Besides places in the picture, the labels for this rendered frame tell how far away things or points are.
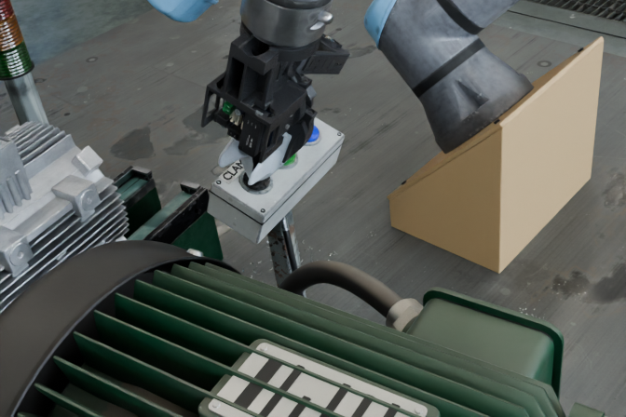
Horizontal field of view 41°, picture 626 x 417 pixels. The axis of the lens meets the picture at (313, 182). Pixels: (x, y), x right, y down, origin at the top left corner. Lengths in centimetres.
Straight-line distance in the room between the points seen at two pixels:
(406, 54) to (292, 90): 39
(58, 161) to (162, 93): 72
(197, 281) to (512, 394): 14
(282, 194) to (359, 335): 59
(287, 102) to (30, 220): 33
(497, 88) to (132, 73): 89
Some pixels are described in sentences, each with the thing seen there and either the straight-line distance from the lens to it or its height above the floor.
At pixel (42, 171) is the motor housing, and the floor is 108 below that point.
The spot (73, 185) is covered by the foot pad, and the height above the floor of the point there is 107.
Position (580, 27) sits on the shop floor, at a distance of 360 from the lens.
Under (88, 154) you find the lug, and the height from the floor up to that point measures 109.
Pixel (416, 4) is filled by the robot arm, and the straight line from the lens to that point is 113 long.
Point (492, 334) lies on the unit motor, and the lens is 37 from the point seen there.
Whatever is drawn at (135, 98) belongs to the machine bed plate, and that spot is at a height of 80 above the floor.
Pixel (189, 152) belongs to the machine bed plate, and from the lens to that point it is 148.
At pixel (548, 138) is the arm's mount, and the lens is 114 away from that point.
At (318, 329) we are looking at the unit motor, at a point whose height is 135.
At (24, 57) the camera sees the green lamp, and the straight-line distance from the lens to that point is 134.
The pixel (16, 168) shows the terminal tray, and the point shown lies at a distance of 94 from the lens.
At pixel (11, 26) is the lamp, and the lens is 132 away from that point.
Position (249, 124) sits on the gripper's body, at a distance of 75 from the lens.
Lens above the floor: 158
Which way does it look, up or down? 36 degrees down
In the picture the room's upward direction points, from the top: 8 degrees counter-clockwise
